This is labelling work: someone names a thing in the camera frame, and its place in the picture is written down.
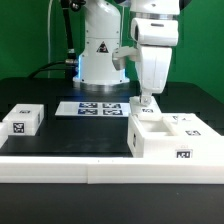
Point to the white cabinet door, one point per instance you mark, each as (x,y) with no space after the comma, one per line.
(137,108)
(183,124)

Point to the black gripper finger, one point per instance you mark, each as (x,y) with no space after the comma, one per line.
(145,99)

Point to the white cabinet top block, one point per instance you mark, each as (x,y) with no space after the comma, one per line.
(24,119)

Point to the white cabinet body box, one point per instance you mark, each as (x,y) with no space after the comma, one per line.
(149,137)

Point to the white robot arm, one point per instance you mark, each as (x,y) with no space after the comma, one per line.
(143,31)

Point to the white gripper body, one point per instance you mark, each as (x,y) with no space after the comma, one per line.
(153,68)

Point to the white U-shaped fence frame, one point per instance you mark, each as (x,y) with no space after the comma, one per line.
(68,151)

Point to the white fiducial marker sheet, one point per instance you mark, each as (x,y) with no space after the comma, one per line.
(93,109)

